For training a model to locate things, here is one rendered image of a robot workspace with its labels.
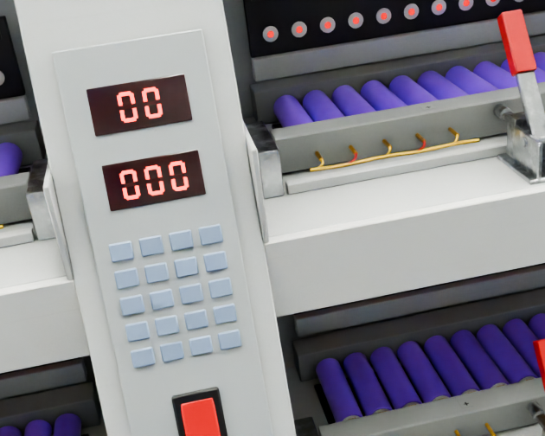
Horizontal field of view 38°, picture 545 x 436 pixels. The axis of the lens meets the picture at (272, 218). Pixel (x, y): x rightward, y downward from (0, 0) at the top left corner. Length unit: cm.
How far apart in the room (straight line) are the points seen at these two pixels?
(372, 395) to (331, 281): 15
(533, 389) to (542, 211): 15
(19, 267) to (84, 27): 13
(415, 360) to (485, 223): 17
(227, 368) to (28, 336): 10
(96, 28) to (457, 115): 22
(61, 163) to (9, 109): 18
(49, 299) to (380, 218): 17
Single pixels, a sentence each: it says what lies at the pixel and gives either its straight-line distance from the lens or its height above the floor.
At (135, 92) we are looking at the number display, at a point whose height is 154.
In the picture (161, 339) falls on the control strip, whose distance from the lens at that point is 39.
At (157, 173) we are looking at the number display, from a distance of 38.
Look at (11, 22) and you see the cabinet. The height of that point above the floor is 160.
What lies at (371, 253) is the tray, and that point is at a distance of 41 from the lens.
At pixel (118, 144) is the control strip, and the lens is 38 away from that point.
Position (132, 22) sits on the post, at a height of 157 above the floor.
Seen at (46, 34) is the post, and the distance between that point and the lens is 38.
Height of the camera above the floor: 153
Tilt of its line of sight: 10 degrees down
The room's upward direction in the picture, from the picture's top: 9 degrees counter-clockwise
